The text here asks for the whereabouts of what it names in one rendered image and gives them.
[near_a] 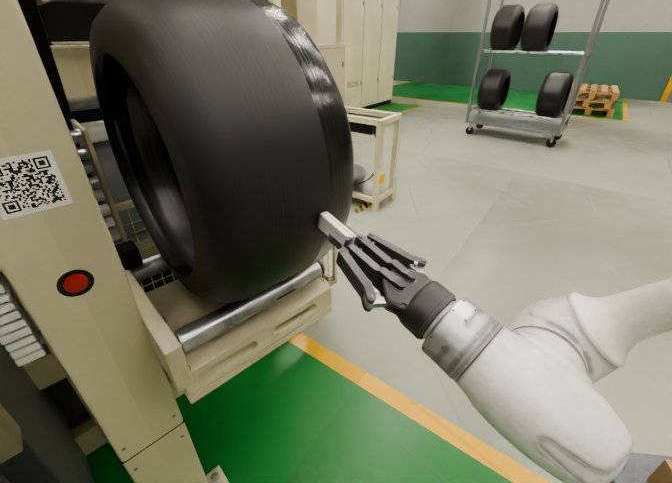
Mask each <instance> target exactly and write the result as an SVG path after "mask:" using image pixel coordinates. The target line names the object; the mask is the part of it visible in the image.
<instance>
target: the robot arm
mask: <svg viewBox="0 0 672 483"><path fill-rule="evenodd" d="M318 228H319V229H320V230H321V231H323V232H324V233H325V234H326V235H327V236H328V240H329V242H331V243H332V244H333V245H334V246H335V247H336V248H337V249H338V250H339V251H338V255H337V259H336V263H337V265H338V266H339V267H340V269H341V270H342V272H343V273H344V275H345V276H346V278H347V279H348V280H349V282H350V283H351V285H352V286H353V288H354V289H355V291H356V292H357V294H358V295H359V296H360V298H361V302H362V306H363V309H364V310H365V311H366V312H370V311H371V310H372V308H373V307H384V308H385V309H386V310H387V311H389V312H391V313H393V314H395V315H396V316H397V317H398V318H399V320H400V322H401V324H402V325H403V326H404V327H405V328H406V329H407V330H408V331H409V332H411V333H412V334H413V335H414V336H415V337H416V338H417V339H423V338H424V339H425V340H424V342H423V344H422V351H423V352H424V353H425V354H426V355H427V356H428V357H429V358H430V359H431V360H432V361H434V362H435V363H436V364H437V365H438V366H439V367H440V368H441V369H442V370H443V371H444V372H445V373H446V374H447V376H448V377H449V378H450V379H453V380H454V381H455V380H456V379H457V378H458V379H457V380H456V381H455V382H456V383H457V385H458V386H459V387H460V388H461V389H462V390H463V392H464V393H465V394H466V395H467V397H468V399H469V400H470V402H471V404H472V405H473V406H474V408H475V409H476V410H477V411H478V412H479V413H480V414H481V415H482V416H483V418H484V419H485V420H486V421H487V422H488V423H489V424H490V425H491V426H492V427H493V428H494V429H495V430H496V431H497V432H498V433H499V434H501V435H502V436H503V437H504V438H505V439H506V440H507V441H508V442H509V443H511V444H512V445H513V446H514V447H515V448H516V449H517V450H519V451H520V452H521V453H522V454H523V455H525V456H526V457H527V458H529V459H530V460H531V461H533V462H534V463H535V464H537V465H538V466H539V467H540V468H542V469H543V470H545V471H546V472H548V473H549V474H551V475H552V476H554V477H555V478H557V479H559V480H560V481H562V482H564V483H610V482H611V481H612V480H614V479H615V478H616V477H617V476H618V474H619V473H620V472H621V471H622V469H623V468H624V466H625V464H626V462H627V460H628V458H629V455H630V453H631V451H632V448H633V438H632V436H631V435H630V433H629V431H628V430H627V428H626V427H625V425H624V423H623V422H622V420H621V419H620V418H619V416H618V415H617V413H616V412H615V411H614V409H613V408H612V407H611V405H610V404H609V403H608V402H607V401H606V399H605V398H604V397H602V396H601V395H600V394H599V393H598V392H597V391H596V390H594V389H593V384H594V383H595V382H597V381H598V380H600V379H601V378H603V377H605V376H606V375H608V374H610V373H611V372H613V371H615V370H617V369H618V368H620V367H623V366H625V365H626V358H627V355H628V353H629V351H630V349H631V348H632V347H633V346H635V345H636V344H638V343H639V342H641V341H643V340H645V339H648V338H650V337H653V336H655V335H659V334H662V333H665V332H669V331H672V278H671V279H667V280H663V281H660V282H656V283H652V284H649V285H645V286H642V287H638V288H635V289H631V290H628V291H624V292H621V293H617V294H614V295H610V296H605V297H588V296H584V295H581V294H579V293H576V292H573V293H571V294H567V295H563V296H558V297H553V298H546V299H542V300H539V301H537V302H534V303H532V304H530V305H528V306H527V307H525V308H524V309H523V310H522V311H520V312H519V313H518V314H517V315H516V316H515V317H514V318H513V320H512V321H511V322H510V324H509V325H508V326H507V328H505V327H504V326H502V325H501V324H500V323H499V322H498V321H497V320H496V319H493V318H492V317H491V316H489V315H488V314H487V313H486V312H484V311H483V310H482V309H481V308H479V307H478V306H477V305H475V304H474V303H473V302H472V301H470V300H469V299H467V298H462V299H461V300H459V301H458V302H457V303H456V302H455V301H456V298H455V295H454V294H453V293H451V292H450V291H449V290H448V289H446V288H445V287H444V286H443V285H441V284H440V283H439V282H437V281H431V282H430V280H429V279H428V277H427V276H426V275H425V274H424V267H425V265H426V263H427V261H426V260H425V259H424V258H421V257H417V256H414V255H411V254H410V253H408V252H406V251H404V250H403V249H401V248H399V247H397V246H395V245H394V244H392V243H390V242H388V241H386V240H385V239H383V238H381V237H379V236H377V235H376V234H374V233H371V232H370V233H368V235H365V236H363V235H361V234H358V233H356V232H355V231H354V230H353V229H351V228H350V227H349V226H348V225H343V224H342V223H341V222H339V221H338V220H337V219H336V218H335V217H333V216H332V215H331V214H330V213H329V212H327V211H325V212H322V213H320V216H319V222H318ZM373 242H375V243H374V244H373ZM368 279H369V280H370V281H371V282H372V284H371V282H370V281H369V280H368ZM372 285H373V286H374V287H375V288H376V289H374V288H373V286H372ZM378 291H379V292H380V295H379V294H378ZM501 326H502V327H501ZM500 327H501V329H500ZM499 329H500V330H499ZM498 330H499V331H498ZM497 331H498V332H497ZM496 332H497V333H496ZM495 333H496V334H495ZM492 337H493V338H492ZM491 338H492V339H491ZM490 339H491V340H490ZM485 345H486V346H485ZM484 346H485V347H484ZM479 352H480V353H479ZM478 353H479V354H478ZM473 359H474V360H473ZM472 360H473V361H472ZM467 366H468V367H467ZM466 367H467V368H466ZM465 368H466V369H465ZM462 372H463V373H462ZM461 373H462V374H461ZM460 374H461V375H460ZM459 375H460V376H459ZM458 376H459V377H458Z"/></svg>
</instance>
